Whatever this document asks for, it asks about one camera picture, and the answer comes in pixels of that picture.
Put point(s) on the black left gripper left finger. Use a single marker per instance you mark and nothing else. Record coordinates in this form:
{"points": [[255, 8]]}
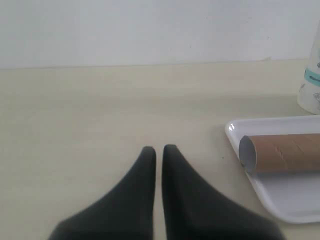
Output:
{"points": [[124, 213]]}

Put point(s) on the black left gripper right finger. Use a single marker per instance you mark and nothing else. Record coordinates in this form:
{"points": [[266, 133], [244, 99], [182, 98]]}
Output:
{"points": [[194, 210]]}

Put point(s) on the brown cardboard tube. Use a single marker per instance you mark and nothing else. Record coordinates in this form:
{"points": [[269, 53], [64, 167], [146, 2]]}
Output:
{"points": [[283, 153]]}

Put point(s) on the white rectangular tray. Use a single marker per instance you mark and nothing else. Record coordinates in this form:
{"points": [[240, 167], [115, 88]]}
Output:
{"points": [[290, 197]]}

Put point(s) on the printed white paper towel roll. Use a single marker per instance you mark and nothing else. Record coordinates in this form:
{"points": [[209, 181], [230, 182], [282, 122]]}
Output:
{"points": [[308, 96]]}

